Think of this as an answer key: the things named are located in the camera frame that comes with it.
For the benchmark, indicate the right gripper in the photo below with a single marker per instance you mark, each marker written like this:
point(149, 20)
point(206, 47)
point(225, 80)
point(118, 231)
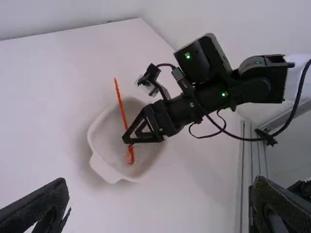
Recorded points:
point(177, 112)

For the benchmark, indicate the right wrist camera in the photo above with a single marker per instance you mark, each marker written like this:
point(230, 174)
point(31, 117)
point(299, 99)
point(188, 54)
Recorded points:
point(148, 78)

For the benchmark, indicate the silver rails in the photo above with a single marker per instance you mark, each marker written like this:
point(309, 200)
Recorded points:
point(260, 157)

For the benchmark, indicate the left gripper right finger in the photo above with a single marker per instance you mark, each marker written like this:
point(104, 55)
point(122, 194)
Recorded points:
point(279, 208)

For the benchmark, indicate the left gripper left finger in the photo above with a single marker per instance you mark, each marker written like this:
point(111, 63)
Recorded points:
point(29, 211)

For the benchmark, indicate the white dish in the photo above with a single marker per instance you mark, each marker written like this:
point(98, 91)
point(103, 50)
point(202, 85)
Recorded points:
point(109, 150)

